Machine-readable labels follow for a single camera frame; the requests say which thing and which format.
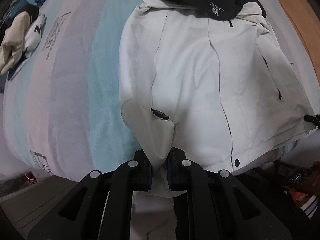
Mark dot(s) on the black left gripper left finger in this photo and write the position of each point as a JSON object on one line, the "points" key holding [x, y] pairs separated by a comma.
{"points": [[99, 206]]}

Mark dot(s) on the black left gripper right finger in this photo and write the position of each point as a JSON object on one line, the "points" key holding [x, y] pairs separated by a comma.
{"points": [[217, 205]]}

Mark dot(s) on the white shell jacket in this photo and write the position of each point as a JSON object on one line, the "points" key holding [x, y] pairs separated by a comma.
{"points": [[222, 91]]}

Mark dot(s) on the striped pastel bed sheet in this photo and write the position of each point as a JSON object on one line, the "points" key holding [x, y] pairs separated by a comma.
{"points": [[62, 110]]}

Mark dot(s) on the white printed folded shirt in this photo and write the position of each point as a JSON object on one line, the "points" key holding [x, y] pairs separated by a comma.
{"points": [[33, 36]]}

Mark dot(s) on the beige folded garment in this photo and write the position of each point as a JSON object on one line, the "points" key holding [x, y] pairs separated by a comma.
{"points": [[12, 44]]}

